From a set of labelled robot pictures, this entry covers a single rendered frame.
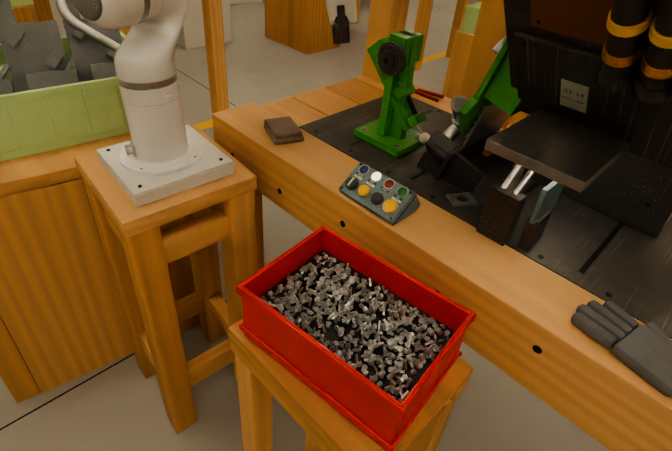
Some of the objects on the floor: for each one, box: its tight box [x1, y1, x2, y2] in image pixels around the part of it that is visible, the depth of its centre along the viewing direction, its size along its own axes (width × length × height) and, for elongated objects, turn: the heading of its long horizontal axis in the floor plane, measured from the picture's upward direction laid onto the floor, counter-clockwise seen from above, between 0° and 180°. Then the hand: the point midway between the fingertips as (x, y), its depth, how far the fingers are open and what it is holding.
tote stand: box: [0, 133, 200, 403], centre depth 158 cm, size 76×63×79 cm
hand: (340, 32), depth 86 cm, fingers closed
